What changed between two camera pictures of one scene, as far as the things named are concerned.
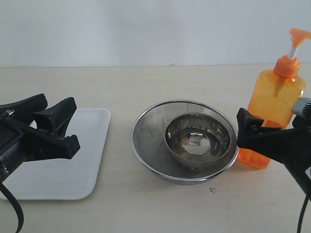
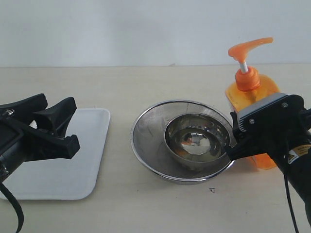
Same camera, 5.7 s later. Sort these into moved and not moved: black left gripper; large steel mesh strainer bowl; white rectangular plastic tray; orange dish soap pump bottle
Moved: orange dish soap pump bottle
Not moved: white rectangular plastic tray; large steel mesh strainer bowl; black left gripper
